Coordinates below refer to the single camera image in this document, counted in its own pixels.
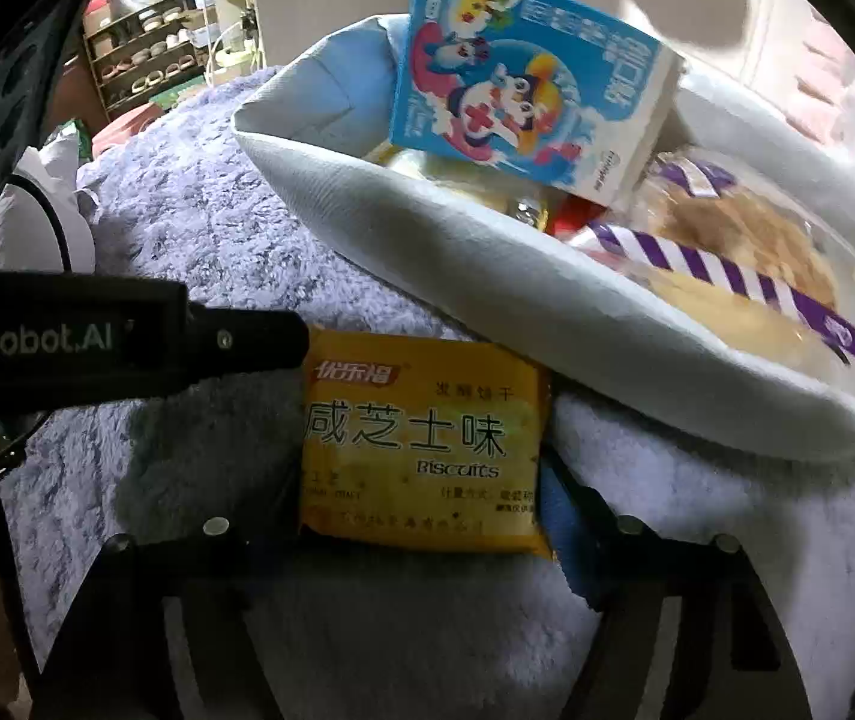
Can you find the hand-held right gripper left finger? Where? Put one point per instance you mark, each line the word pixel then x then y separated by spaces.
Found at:
pixel 232 555

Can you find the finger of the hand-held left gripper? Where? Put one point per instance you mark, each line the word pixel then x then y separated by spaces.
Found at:
pixel 247 345

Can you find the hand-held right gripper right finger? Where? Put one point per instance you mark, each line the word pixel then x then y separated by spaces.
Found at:
pixel 570 532

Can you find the orange biscuit packet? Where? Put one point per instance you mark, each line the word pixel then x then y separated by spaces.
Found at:
pixel 412 450

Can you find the white fabric storage basket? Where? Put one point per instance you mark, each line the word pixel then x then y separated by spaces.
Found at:
pixel 472 315

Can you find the blue cartoon print box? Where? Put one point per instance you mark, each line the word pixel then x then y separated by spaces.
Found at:
pixel 517 90

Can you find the purple fluffy blanket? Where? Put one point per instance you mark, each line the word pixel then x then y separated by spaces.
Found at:
pixel 210 240

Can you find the white rounded object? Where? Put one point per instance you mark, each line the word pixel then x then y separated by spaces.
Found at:
pixel 30 217

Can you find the shoe rack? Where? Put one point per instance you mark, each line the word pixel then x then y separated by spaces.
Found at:
pixel 142 52

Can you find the red packet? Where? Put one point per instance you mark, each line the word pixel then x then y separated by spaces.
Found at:
pixel 573 216

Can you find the purple striped bread package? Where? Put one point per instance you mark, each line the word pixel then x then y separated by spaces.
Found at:
pixel 735 240

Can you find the white shelf unit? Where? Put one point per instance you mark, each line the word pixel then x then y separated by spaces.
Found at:
pixel 225 7

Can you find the floral quilt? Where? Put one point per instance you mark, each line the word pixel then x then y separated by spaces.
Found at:
pixel 847 90

